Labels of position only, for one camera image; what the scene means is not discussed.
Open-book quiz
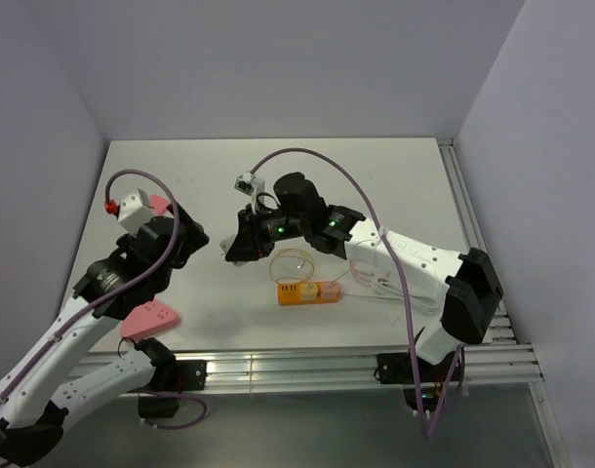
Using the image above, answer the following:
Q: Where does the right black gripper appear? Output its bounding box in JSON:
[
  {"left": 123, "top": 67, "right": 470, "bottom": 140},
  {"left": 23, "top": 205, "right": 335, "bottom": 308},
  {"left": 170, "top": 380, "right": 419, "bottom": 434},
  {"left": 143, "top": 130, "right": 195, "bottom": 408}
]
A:
[{"left": 225, "top": 202, "right": 309, "bottom": 262}]

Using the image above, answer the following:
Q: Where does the white square charger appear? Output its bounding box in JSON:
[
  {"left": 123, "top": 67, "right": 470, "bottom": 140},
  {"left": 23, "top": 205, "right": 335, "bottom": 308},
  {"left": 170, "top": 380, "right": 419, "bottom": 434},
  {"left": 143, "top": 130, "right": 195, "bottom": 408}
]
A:
[{"left": 219, "top": 235, "right": 241, "bottom": 267}]

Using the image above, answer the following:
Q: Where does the yellow cable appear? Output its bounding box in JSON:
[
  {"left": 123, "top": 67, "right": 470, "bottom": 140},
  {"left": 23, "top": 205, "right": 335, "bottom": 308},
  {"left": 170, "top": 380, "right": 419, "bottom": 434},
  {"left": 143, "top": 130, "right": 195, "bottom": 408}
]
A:
[{"left": 269, "top": 248, "right": 316, "bottom": 289}]

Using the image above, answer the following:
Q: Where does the orange power strip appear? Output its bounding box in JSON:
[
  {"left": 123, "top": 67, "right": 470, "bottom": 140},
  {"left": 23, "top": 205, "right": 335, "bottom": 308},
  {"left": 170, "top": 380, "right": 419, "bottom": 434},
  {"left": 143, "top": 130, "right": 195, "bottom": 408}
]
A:
[{"left": 277, "top": 282, "right": 341, "bottom": 306}]

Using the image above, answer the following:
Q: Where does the yellow plug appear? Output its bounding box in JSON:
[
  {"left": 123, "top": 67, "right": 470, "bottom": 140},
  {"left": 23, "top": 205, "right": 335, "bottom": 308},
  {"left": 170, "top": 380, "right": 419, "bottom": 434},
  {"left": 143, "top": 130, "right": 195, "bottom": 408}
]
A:
[{"left": 299, "top": 283, "right": 319, "bottom": 302}]

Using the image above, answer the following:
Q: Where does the pink triangular power strip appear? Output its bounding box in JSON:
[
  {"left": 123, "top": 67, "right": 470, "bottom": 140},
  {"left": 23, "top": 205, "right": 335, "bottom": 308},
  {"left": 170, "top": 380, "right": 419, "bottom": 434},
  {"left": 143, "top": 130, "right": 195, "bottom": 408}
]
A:
[{"left": 120, "top": 299, "right": 181, "bottom": 341}]

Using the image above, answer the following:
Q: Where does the pink plug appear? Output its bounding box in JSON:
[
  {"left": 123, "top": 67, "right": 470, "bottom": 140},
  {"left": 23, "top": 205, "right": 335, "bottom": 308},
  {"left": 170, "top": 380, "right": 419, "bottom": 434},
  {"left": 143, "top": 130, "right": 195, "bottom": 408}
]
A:
[{"left": 319, "top": 281, "right": 340, "bottom": 300}]

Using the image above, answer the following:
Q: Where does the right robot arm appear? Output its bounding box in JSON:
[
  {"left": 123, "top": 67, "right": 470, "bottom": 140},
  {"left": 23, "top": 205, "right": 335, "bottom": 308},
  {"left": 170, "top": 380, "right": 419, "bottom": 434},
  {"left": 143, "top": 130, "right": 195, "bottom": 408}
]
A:
[{"left": 220, "top": 173, "right": 503, "bottom": 380}]

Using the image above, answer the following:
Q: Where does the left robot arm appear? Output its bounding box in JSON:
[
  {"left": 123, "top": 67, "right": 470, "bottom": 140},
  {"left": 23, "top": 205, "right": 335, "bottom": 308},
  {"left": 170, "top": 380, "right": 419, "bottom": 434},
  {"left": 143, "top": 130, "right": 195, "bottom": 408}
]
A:
[{"left": 0, "top": 203, "right": 209, "bottom": 467}]

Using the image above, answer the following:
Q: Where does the pink square charger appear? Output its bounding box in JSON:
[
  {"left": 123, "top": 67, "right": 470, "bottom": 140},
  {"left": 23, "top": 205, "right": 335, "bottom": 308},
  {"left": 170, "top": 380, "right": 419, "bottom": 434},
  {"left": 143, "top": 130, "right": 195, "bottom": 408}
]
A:
[{"left": 149, "top": 195, "right": 172, "bottom": 216}]

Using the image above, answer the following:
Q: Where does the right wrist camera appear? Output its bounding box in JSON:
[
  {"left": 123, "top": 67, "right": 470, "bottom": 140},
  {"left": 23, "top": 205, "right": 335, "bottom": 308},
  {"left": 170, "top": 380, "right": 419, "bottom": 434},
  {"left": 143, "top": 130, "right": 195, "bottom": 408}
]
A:
[{"left": 234, "top": 172, "right": 265, "bottom": 214}]

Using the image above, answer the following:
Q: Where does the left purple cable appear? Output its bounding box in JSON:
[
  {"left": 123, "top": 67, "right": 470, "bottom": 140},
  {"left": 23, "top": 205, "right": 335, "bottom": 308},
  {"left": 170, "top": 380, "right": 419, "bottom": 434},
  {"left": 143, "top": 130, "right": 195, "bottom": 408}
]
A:
[{"left": 0, "top": 168, "right": 209, "bottom": 430}]

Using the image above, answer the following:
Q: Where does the white power strip cord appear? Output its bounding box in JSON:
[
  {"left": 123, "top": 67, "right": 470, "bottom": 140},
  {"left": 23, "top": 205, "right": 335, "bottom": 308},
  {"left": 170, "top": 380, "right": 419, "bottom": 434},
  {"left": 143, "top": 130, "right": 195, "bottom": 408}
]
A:
[{"left": 338, "top": 274, "right": 440, "bottom": 315}]

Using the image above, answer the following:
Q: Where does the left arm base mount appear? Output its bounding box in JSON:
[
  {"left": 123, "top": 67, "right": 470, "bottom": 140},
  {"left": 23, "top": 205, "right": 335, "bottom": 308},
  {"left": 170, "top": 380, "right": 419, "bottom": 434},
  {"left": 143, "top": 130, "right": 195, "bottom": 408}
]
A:
[{"left": 137, "top": 360, "right": 207, "bottom": 421}]

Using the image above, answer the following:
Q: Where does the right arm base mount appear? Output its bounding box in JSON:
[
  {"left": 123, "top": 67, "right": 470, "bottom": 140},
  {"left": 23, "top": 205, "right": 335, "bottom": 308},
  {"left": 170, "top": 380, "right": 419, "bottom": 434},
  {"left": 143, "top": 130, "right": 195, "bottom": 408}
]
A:
[{"left": 374, "top": 349, "right": 466, "bottom": 414}]

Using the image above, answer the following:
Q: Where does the aluminium rail frame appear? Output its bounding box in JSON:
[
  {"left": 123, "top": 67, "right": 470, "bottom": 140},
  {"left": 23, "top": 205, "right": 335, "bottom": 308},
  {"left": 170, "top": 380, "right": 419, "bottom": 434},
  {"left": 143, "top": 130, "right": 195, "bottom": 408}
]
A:
[{"left": 9, "top": 136, "right": 572, "bottom": 468}]

